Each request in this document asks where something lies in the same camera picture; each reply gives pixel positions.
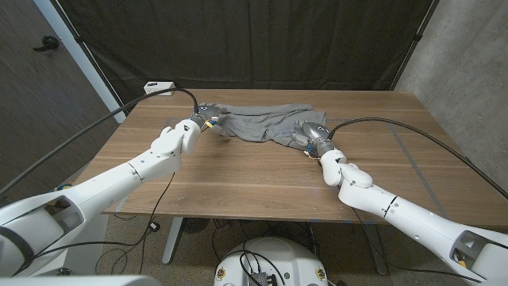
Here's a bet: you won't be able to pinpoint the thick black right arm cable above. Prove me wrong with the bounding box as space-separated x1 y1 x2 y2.
327 116 508 201

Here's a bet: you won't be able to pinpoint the gray shorts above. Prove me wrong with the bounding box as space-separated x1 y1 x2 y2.
216 102 327 151

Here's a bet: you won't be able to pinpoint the white floor platform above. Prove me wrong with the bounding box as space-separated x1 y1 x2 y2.
31 214 109 277

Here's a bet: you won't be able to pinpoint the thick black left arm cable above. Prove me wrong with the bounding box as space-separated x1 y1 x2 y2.
0 87 200 199

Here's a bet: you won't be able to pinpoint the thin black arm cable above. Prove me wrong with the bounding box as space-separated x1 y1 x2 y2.
351 206 474 279
34 172 176 260

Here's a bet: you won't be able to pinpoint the black backdrop curtain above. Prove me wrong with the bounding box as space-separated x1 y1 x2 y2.
51 0 440 114

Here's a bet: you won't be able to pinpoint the black backdrop stand pole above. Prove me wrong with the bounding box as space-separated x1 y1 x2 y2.
52 0 129 116
391 0 441 91

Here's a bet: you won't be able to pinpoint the dark wooden door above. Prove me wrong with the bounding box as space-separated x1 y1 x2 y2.
0 0 120 203

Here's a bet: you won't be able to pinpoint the black door handle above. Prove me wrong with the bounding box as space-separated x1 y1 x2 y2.
32 35 60 52

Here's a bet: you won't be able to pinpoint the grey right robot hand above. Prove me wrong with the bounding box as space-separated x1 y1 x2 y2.
291 121 338 158

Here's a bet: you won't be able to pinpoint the white table leg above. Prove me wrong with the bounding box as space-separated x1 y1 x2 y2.
161 216 184 265

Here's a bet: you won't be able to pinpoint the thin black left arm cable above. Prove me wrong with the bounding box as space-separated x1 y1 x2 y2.
34 172 176 260

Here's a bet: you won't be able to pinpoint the grey torso electronics box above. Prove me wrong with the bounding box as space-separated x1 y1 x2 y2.
248 272 279 286

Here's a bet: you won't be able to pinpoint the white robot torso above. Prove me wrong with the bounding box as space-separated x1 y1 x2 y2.
213 236 329 286

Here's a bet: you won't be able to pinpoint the white door frame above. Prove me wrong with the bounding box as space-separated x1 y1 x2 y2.
33 0 128 124

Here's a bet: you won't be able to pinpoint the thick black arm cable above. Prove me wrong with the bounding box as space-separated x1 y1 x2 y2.
327 116 508 201
0 87 200 199

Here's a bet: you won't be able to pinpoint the white power strip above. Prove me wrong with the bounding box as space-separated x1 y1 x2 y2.
143 81 177 97

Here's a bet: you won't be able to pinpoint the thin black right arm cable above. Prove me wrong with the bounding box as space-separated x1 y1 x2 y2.
351 206 474 279

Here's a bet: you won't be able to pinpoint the grey table leg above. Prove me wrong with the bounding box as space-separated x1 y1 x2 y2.
363 224 389 276

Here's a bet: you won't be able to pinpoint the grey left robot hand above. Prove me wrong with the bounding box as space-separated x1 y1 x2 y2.
189 103 229 136

